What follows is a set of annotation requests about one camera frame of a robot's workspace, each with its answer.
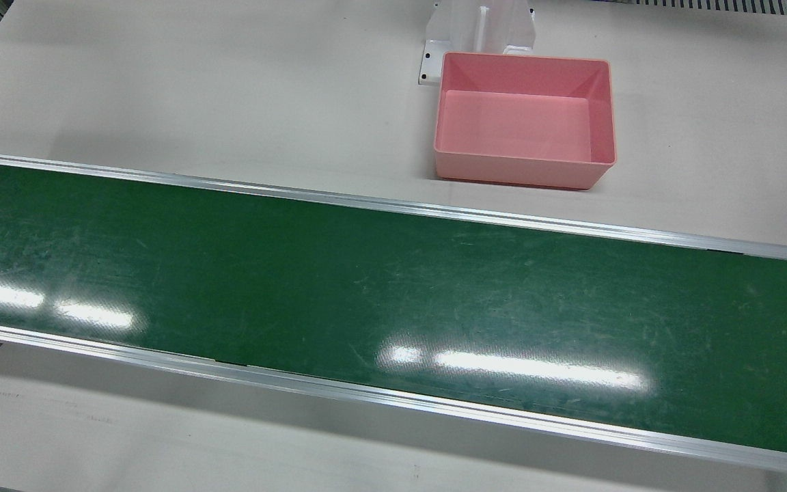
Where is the pink plastic box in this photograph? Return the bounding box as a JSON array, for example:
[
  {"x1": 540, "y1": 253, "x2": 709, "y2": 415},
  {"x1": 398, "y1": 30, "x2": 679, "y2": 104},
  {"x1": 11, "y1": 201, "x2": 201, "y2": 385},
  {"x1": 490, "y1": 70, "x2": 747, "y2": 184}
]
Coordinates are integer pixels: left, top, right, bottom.
[{"x1": 433, "y1": 51, "x2": 618, "y2": 191}]

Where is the green conveyor belt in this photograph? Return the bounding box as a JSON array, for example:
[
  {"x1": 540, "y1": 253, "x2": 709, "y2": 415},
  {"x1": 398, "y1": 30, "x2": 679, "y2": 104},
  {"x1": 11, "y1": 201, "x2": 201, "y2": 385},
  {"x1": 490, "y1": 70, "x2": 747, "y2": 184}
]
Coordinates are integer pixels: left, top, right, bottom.
[{"x1": 0, "y1": 150, "x2": 787, "y2": 479}]

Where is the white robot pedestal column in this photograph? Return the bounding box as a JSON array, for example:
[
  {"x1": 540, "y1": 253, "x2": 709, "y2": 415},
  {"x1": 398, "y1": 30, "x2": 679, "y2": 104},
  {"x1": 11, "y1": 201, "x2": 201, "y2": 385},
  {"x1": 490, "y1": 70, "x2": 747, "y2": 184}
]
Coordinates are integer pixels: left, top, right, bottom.
[{"x1": 419, "y1": 0, "x2": 538, "y2": 86}]

